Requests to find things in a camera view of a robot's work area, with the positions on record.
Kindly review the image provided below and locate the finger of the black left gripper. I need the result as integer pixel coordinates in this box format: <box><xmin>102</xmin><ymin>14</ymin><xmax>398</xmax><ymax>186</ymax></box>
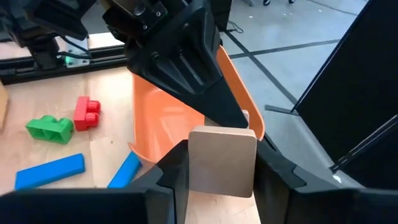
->
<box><xmin>123</xmin><ymin>0</ymin><xmax>250</xmax><ymax>128</ymax></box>

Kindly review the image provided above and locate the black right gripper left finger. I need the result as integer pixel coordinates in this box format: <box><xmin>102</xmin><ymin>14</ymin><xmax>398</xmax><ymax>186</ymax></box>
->
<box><xmin>0</xmin><ymin>139</ymin><xmax>190</xmax><ymax>224</ymax></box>

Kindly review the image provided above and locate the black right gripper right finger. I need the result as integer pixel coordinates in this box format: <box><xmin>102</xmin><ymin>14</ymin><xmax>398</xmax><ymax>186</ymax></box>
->
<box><xmin>253</xmin><ymin>139</ymin><xmax>398</xmax><ymax>224</ymax></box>

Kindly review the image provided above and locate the short blue block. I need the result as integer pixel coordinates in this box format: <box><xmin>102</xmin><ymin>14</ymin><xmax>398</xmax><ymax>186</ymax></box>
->
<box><xmin>106</xmin><ymin>151</ymin><xmax>142</xmax><ymax>189</ymax></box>

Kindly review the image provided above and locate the natural wooden block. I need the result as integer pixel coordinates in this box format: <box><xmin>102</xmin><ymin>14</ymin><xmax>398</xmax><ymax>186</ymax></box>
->
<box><xmin>188</xmin><ymin>109</ymin><xmax>258</xmax><ymax>198</ymax></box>

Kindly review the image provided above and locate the long blue wooden bar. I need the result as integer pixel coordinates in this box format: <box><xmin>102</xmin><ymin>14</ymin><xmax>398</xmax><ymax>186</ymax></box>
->
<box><xmin>14</xmin><ymin>152</ymin><xmax>86</xmax><ymax>191</ymax></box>

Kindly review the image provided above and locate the orange plastic bin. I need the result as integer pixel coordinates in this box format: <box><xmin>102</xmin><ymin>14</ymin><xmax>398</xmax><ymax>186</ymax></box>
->
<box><xmin>129</xmin><ymin>45</ymin><xmax>266</xmax><ymax>166</ymax></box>

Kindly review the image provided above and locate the green plastic brick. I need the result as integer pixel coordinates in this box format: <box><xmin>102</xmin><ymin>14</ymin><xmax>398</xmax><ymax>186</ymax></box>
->
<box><xmin>25</xmin><ymin>114</ymin><xmax>75</xmax><ymax>145</ymax></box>

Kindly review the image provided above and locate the red two-stud plastic brick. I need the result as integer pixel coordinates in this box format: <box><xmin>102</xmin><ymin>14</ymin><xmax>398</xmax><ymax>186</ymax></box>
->
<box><xmin>73</xmin><ymin>96</ymin><xmax>101</xmax><ymax>132</ymax></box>

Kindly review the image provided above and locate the black folding partition screen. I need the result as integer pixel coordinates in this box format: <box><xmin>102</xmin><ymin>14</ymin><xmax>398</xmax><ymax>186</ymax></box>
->
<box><xmin>264</xmin><ymin>0</ymin><xmax>398</xmax><ymax>190</ymax></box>

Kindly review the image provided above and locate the black aluminium table frame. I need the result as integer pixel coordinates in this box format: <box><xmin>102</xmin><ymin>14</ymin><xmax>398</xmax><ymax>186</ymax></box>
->
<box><xmin>0</xmin><ymin>46</ymin><xmax>133</xmax><ymax>85</ymax></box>

